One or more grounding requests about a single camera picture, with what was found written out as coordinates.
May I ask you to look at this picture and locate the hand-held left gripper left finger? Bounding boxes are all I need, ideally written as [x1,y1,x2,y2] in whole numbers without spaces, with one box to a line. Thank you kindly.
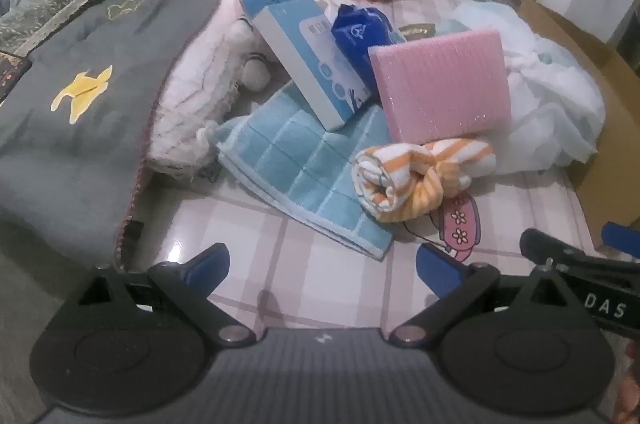
[75,243,258,347]

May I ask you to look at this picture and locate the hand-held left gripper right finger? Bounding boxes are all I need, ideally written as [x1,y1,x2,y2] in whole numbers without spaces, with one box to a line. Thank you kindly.
[387,243,586,349]

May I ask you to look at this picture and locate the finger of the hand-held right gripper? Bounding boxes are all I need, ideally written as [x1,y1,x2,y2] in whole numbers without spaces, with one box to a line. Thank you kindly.
[601,220,640,261]
[520,228,640,277]

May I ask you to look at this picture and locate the large cardboard box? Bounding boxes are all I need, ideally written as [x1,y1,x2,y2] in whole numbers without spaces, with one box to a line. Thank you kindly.
[515,0,640,255]

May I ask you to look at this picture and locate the pink foam pad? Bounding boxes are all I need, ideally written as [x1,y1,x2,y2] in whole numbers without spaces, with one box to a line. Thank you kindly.
[368,28,513,145]

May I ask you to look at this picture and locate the blue and white packet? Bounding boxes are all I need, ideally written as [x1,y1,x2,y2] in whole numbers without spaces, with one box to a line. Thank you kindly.
[330,4,406,77]

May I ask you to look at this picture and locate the orange striped towel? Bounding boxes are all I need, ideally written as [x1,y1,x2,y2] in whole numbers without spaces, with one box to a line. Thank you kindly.
[351,138,497,223]

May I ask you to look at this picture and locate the pink plaid mat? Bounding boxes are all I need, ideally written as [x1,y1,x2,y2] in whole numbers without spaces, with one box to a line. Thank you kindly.
[125,0,626,335]

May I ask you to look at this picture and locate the blue checked towel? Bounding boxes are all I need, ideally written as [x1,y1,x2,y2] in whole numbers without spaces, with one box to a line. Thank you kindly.
[216,78,396,262]

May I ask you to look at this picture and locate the white mesh cloth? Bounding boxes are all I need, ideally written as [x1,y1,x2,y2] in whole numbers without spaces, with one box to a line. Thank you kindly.
[440,0,608,177]

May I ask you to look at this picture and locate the white knit blanket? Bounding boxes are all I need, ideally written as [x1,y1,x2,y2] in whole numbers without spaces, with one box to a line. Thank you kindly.
[145,0,346,179]

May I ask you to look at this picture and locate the grey blanket with yellow stars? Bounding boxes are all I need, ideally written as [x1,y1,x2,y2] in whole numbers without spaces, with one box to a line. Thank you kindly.
[0,0,281,265]

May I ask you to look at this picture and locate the dark snack packet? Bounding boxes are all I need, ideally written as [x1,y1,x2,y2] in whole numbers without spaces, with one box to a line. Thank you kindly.
[400,24,441,42]

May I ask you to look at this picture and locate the dark patterned cloth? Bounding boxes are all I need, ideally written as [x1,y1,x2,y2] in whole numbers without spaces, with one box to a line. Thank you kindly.
[0,51,33,104]

